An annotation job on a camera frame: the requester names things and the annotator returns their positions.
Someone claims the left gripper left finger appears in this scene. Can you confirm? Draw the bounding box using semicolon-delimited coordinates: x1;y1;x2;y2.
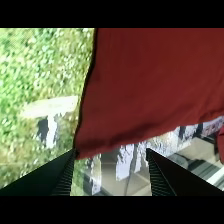
0;148;78;197

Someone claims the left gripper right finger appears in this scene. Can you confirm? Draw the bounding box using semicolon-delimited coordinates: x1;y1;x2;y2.
145;147;224;197

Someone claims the red garment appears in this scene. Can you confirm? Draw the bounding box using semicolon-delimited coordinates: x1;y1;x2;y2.
73;27;224;164

